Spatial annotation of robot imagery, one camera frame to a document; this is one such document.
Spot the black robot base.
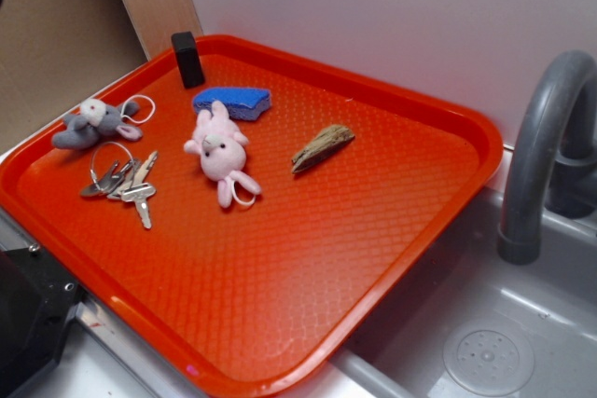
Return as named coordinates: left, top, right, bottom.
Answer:
left=1, top=248, right=82, bottom=397

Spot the black box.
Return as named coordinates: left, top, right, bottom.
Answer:
left=171, top=32, right=205, bottom=89

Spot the brown wood piece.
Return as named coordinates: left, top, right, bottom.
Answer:
left=291, top=124, right=355, bottom=174

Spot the orange plastic tray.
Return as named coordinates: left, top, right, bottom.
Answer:
left=1, top=35, right=503, bottom=397

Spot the pink plush bunny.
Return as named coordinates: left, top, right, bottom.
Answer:
left=183, top=100, right=262, bottom=209

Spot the blue sponge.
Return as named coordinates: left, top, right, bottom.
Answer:
left=192, top=87, right=271, bottom=121

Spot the silver key bunch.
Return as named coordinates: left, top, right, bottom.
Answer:
left=79, top=141, right=159, bottom=230

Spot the grey plush bunny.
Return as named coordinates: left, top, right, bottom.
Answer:
left=51, top=94, right=157, bottom=150

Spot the grey toy sink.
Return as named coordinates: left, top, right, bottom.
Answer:
left=326, top=185, right=597, bottom=398

